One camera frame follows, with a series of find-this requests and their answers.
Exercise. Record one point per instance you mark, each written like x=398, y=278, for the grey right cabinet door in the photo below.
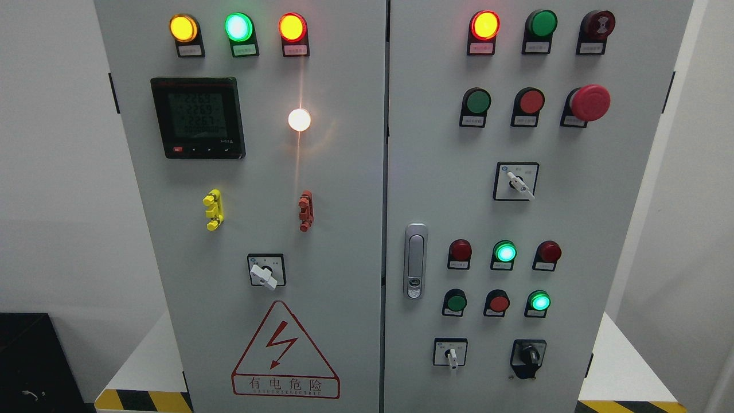
x=443, y=175

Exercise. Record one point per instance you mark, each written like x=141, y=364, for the white rotary switch upper right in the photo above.
x=515, y=181

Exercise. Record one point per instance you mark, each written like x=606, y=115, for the white glowing indicator lamp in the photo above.
x=299, y=120

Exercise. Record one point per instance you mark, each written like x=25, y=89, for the white rotary switch left door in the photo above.
x=267, y=270

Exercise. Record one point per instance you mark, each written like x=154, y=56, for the yellow terminal connector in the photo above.
x=213, y=209

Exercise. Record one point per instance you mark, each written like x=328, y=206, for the green push button top row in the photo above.
x=538, y=34

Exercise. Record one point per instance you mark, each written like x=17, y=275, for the silver door latch handle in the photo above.
x=414, y=259

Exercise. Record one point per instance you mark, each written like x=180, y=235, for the red lit lamp right door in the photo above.
x=482, y=32

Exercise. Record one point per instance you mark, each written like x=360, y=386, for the grey left cabinet door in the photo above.
x=334, y=270

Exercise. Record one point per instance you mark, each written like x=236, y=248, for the green push button second row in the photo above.
x=475, y=104

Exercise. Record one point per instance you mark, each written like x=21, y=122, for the dark red lamp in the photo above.
x=459, y=254
x=547, y=256

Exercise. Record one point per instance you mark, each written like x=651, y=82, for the grey cabinet door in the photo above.
x=334, y=270
x=443, y=175

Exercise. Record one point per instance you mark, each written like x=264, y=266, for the yellow indicator lamp top left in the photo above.
x=185, y=30

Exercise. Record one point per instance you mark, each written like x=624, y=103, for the green push button lower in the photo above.
x=454, y=303

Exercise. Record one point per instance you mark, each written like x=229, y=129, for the black selector knob switch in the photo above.
x=527, y=357

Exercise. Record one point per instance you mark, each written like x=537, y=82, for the white rotary switch bottom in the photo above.
x=450, y=352

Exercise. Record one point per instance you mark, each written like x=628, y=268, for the red push button lower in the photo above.
x=496, y=304

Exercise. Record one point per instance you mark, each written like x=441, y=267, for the white rotary switch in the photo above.
x=450, y=352
x=515, y=181

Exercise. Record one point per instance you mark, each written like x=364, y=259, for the dark red lamp right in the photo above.
x=547, y=256

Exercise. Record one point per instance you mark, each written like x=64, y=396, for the black digital power meter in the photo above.
x=199, y=117

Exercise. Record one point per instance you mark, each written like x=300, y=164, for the dark red lamp left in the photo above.
x=459, y=254

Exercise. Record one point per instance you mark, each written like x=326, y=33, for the red push button second row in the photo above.
x=527, y=105

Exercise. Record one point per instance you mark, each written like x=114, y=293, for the red emergency stop mushroom button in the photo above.
x=585, y=104

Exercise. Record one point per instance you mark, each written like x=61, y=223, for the green lit button lower right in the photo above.
x=537, y=304

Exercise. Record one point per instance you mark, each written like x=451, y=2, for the dark red buzzer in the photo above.
x=595, y=28

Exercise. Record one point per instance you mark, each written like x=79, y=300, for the orange-red indicator lamp left door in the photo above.
x=294, y=35

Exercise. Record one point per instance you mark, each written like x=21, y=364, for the green lit lamp middle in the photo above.
x=504, y=253

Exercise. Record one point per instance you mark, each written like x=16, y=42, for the red electrical hazard warning sticker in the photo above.
x=282, y=360

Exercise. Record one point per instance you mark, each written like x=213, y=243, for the black box bottom left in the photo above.
x=35, y=374

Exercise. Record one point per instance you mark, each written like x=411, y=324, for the white base platform hazard stripes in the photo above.
x=619, y=380

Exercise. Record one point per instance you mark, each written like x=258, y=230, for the green indicator lamp top left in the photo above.
x=241, y=34

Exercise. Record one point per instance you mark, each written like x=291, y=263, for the red terminal connector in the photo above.
x=306, y=212

